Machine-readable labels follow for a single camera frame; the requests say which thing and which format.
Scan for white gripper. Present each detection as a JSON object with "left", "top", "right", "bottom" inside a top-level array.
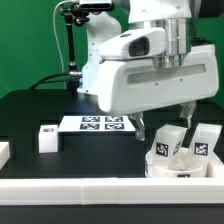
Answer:
[{"left": 98, "top": 45, "right": 219, "bottom": 141}]

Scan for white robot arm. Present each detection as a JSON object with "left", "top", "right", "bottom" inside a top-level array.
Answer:
[{"left": 79, "top": 0, "right": 219, "bottom": 141}]

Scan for white marker sheet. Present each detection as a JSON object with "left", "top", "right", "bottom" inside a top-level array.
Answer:
[{"left": 58, "top": 116, "right": 135, "bottom": 132}]

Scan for white U-shaped wall fence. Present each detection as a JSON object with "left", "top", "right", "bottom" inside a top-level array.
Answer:
[{"left": 0, "top": 141, "right": 224, "bottom": 206}]

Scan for black cables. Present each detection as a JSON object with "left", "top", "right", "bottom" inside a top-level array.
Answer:
[{"left": 29, "top": 72, "right": 83, "bottom": 90}]

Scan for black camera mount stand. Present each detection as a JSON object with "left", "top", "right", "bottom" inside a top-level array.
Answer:
[{"left": 54, "top": 0, "right": 121, "bottom": 95}]

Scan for white cable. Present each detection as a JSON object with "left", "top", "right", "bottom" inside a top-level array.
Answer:
[{"left": 52, "top": 0, "right": 75, "bottom": 73}]

